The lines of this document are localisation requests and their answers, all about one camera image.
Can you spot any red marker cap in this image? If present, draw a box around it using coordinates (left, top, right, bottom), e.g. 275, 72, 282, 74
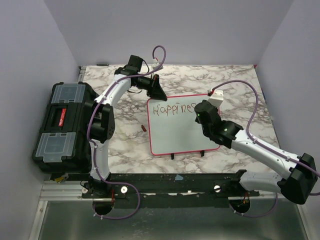
141, 125, 147, 132

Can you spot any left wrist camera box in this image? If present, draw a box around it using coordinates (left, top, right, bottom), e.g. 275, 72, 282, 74
151, 57, 163, 71

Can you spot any small black object at wall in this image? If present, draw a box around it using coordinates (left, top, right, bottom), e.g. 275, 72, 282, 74
96, 63, 109, 67

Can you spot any pink framed whiteboard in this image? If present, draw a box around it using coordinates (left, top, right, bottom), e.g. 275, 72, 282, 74
147, 94, 220, 156

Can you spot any black plastic toolbox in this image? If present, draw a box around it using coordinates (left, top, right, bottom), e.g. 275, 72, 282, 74
32, 82, 98, 174

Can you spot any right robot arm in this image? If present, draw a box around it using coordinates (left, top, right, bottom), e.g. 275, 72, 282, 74
194, 100, 318, 205

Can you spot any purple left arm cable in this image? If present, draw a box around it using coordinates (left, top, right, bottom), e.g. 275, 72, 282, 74
86, 45, 168, 221

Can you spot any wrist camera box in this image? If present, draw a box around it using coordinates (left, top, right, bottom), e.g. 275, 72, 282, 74
151, 57, 163, 71
207, 89, 224, 109

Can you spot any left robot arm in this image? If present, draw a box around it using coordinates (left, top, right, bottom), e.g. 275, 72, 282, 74
85, 55, 168, 198

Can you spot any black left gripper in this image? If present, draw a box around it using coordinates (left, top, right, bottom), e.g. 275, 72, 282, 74
133, 73, 168, 101

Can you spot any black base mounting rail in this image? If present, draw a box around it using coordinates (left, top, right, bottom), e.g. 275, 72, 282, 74
82, 170, 262, 209

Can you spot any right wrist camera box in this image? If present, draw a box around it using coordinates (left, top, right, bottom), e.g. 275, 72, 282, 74
207, 89, 224, 109

